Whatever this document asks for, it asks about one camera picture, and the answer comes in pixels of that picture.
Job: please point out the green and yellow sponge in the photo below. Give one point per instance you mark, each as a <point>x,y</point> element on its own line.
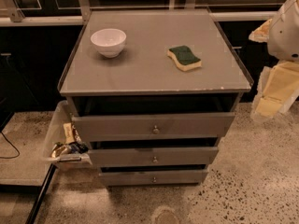
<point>183,58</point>

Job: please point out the white ceramic bowl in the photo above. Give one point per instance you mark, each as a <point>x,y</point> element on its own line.
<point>109,42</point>

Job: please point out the clear plastic bin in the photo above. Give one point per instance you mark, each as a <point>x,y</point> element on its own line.
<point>55,134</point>

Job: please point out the tan snack packet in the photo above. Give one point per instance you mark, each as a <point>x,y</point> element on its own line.
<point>68,132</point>

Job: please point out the grey bottom drawer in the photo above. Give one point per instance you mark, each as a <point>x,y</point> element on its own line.
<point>153,178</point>

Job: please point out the grey top drawer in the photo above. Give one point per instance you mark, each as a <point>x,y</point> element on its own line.
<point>146,127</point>

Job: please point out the dark blue snack packet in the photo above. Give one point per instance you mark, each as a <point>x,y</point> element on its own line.
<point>78,148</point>

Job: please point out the gold snack packet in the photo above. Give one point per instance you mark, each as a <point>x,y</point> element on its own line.
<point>60,150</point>

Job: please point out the grey drawer cabinet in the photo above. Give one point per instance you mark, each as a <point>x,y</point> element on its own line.
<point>143,80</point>

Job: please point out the grey drawer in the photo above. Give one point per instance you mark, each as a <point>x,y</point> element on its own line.
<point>153,178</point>
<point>160,156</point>
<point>146,127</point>

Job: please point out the white metal railing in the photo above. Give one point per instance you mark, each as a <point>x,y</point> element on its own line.
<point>78,11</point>

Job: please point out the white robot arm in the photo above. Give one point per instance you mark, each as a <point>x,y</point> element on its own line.
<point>283,41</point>

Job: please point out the grey middle drawer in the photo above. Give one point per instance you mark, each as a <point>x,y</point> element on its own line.
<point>160,156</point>

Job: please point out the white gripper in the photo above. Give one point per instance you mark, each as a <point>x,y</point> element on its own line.
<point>285,36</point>

